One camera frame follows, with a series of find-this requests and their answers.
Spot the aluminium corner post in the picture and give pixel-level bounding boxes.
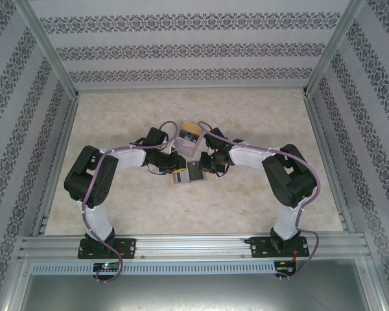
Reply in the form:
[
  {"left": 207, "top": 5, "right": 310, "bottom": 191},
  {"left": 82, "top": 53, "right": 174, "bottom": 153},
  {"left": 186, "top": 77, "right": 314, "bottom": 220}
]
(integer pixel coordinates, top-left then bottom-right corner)
[
  {"left": 18, "top": 0, "right": 80, "bottom": 98},
  {"left": 306, "top": 0, "right": 368, "bottom": 95}
]

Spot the grey slotted cable duct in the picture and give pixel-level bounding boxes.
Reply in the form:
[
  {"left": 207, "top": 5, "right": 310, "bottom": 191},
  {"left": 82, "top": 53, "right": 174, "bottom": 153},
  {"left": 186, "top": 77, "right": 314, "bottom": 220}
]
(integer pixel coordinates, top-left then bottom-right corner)
[{"left": 30, "top": 260, "right": 277, "bottom": 275}]

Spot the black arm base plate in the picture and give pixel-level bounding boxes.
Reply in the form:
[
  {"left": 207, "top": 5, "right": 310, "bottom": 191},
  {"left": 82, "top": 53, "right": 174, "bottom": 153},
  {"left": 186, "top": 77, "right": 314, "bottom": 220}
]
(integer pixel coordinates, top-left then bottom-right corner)
[
  {"left": 250, "top": 235, "right": 311, "bottom": 259},
  {"left": 77, "top": 237, "right": 137, "bottom": 260}
]

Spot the black printed card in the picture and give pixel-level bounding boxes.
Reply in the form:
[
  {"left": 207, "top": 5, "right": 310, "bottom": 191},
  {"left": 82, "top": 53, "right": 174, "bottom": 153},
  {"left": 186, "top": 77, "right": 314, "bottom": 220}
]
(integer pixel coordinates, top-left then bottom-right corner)
[{"left": 178, "top": 128, "right": 199, "bottom": 143}]

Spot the white printed card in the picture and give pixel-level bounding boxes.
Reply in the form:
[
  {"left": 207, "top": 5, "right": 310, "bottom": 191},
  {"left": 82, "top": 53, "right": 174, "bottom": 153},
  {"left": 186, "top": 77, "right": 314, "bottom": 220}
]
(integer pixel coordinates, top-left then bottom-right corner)
[{"left": 177, "top": 139, "right": 197, "bottom": 156}]

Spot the grey metal panel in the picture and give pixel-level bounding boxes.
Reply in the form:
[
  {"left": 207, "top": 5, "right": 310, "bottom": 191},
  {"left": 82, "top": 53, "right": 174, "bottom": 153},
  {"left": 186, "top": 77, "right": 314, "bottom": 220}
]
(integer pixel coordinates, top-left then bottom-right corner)
[{"left": 6, "top": 273, "right": 385, "bottom": 311}]

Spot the gold plastic card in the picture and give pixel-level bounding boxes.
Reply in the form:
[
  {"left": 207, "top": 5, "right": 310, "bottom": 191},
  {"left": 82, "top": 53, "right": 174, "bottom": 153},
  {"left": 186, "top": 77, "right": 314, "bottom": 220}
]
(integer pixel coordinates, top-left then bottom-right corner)
[{"left": 182, "top": 121, "right": 203, "bottom": 137}]

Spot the aluminium side rail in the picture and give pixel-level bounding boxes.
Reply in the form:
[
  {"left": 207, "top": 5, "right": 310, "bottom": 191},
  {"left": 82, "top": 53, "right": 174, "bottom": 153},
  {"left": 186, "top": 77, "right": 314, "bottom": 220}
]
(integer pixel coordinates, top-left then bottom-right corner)
[
  {"left": 303, "top": 90, "right": 357, "bottom": 234},
  {"left": 30, "top": 92, "right": 80, "bottom": 236}
]

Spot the small circuit board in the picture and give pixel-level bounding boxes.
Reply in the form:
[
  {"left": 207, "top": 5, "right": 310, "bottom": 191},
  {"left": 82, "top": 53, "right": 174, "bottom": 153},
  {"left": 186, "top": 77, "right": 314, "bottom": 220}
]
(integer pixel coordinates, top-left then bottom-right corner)
[
  {"left": 92, "top": 261, "right": 121, "bottom": 273},
  {"left": 274, "top": 260, "right": 298, "bottom": 275}
]

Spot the aluminium mounting rail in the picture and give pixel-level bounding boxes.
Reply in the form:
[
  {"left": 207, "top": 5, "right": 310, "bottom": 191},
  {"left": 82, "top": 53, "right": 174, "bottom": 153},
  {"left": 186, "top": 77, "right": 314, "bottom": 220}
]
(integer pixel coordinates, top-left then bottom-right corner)
[{"left": 18, "top": 235, "right": 368, "bottom": 261}]

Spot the aluminium lower frame beam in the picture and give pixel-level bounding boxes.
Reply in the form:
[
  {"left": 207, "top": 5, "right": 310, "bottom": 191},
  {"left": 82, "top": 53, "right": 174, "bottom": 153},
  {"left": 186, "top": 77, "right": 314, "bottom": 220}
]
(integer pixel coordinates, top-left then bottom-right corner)
[
  {"left": 364, "top": 257, "right": 389, "bottom": 311},
  {"left": 0, "top": 259, "right": 32, "bottom": 311}
]

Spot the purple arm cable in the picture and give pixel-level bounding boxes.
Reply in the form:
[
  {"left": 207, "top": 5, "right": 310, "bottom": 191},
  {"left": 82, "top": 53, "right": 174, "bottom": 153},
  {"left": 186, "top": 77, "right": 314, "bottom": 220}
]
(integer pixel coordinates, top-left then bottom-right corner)
[
  {"left": 197, "top": 120, "right": 322, "bottom": 279},
  {"left": 80, "top": 120, "right": 179, "bottom": 283}
]

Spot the clear plastic card box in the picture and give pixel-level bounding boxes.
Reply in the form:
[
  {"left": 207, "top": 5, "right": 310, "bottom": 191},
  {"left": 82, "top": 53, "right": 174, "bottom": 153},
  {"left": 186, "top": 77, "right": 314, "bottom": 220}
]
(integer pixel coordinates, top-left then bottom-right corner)
[{"left": 176, "top": 121, "right": 204, "bottom": 157}]

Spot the beige leather card holder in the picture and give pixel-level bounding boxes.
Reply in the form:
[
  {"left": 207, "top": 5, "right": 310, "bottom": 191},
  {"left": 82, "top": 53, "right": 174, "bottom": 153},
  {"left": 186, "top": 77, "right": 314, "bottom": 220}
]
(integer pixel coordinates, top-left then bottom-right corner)
[{"left": 168, "top": 159, "right": 212, "bottom": 189}]

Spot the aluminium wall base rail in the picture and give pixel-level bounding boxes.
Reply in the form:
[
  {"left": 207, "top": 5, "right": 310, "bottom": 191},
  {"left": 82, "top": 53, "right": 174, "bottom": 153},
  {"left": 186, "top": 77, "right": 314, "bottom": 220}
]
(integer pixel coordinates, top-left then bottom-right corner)
[{"left": 76, "top": 86, "right": 309, "bottom": 93}]

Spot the black VIP membership card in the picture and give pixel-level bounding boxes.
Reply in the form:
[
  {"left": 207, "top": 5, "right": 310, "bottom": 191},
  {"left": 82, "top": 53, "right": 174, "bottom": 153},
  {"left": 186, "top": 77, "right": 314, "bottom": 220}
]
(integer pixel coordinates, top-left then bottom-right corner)
[{"left": 187, "top": 161, "right": 207, "bottom": 181}]

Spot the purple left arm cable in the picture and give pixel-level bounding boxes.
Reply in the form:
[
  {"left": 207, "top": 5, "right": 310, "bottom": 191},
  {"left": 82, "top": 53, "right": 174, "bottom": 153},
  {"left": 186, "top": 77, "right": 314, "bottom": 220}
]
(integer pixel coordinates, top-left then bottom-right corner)
[{"left": 80, "top": 120, "right": 179, "bottom": 283}]

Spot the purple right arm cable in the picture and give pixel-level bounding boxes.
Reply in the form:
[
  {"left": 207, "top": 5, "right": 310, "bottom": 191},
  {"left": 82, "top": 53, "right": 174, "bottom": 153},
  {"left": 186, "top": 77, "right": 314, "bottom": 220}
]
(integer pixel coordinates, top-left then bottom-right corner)
[{"left": 197, "top": 120, "right": 322, "bottom": 279}]

